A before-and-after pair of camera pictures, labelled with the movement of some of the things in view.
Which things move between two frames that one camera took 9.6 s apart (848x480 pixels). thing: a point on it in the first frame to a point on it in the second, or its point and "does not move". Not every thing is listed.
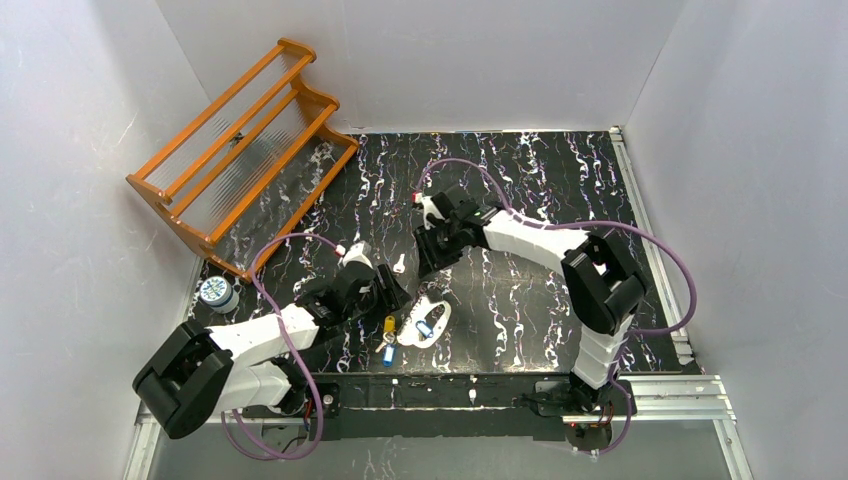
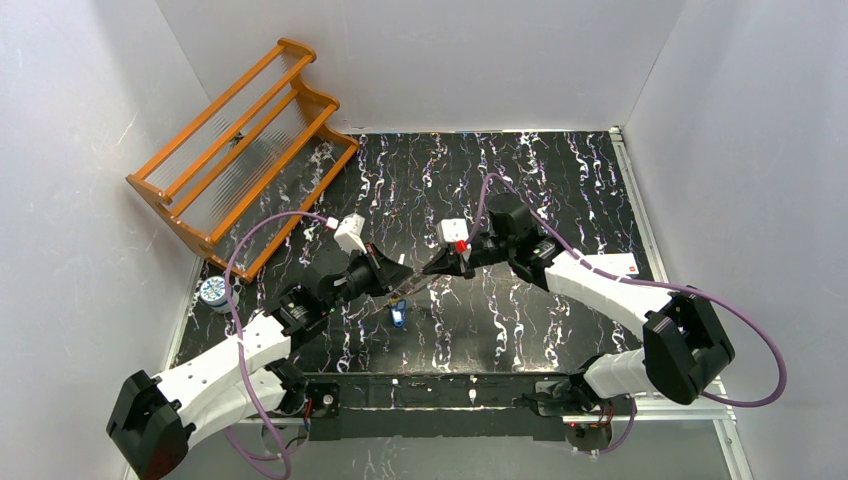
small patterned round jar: [218, 294] does not move
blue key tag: [388, 355] to [398, 313]
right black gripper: [429, 245] to [457, 259]
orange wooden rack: [236, 178] does not move
